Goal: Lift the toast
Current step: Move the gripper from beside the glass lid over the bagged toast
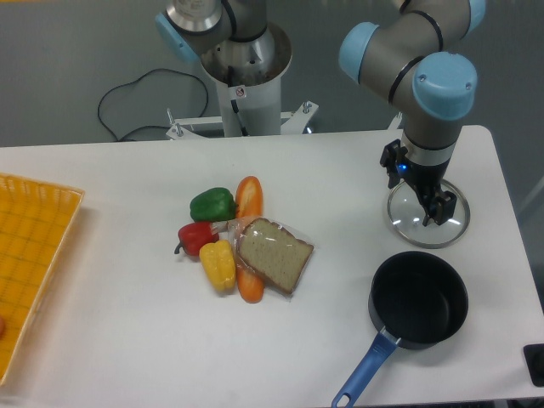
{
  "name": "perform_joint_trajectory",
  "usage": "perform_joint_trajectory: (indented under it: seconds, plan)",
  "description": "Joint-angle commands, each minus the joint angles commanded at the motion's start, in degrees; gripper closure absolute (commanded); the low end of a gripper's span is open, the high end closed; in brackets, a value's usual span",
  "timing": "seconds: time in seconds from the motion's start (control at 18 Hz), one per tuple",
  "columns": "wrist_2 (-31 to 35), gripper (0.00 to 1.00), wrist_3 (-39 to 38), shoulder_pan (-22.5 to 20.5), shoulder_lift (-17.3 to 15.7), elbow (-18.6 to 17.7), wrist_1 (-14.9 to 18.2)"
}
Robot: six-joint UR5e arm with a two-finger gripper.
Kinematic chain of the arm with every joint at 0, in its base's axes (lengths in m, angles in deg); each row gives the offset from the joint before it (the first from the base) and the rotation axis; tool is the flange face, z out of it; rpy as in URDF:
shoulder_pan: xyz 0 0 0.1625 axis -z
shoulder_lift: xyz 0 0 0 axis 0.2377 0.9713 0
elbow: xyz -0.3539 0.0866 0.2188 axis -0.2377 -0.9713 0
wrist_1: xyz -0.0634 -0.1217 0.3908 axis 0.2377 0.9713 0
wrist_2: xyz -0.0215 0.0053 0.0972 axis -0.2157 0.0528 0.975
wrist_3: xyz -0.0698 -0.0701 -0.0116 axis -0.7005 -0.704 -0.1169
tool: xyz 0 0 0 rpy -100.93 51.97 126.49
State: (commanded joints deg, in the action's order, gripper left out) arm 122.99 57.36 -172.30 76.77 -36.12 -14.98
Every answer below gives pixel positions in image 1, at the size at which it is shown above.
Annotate upper orange bread roll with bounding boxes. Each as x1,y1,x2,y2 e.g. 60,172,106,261
235,176,264,218

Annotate glass pot lid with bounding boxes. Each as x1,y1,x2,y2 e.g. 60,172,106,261
386,179,471,249

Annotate black pot blue handle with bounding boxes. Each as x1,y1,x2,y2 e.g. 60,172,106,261
331,251,468,407

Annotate yellow bell pepper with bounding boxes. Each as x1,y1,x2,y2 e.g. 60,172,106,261
199,240,236,292

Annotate bagged toast slice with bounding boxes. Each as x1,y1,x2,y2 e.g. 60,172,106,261
227,217,315,297

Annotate red bell pepper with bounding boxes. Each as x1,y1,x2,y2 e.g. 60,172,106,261
173,221,219,257

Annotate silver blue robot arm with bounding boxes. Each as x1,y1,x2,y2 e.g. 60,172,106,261
155,1,486,224

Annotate lower orange bread roll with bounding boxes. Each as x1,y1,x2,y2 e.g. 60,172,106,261
236,265,264,303

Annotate orange bread roll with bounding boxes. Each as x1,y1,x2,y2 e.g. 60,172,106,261
235,176,264,218
236,265,264,303

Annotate black box at table edge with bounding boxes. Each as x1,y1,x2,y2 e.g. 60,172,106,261
523,343,544,388

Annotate black cable on floor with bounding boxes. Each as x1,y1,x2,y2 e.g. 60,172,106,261
97,67,210,142

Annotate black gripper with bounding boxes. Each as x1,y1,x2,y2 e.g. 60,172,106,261
380,139,456,226

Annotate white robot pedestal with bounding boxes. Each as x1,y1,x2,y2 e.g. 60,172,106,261
165,20,319,139

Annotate green bell pepper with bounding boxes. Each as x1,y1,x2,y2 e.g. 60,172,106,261
190,187,236,222

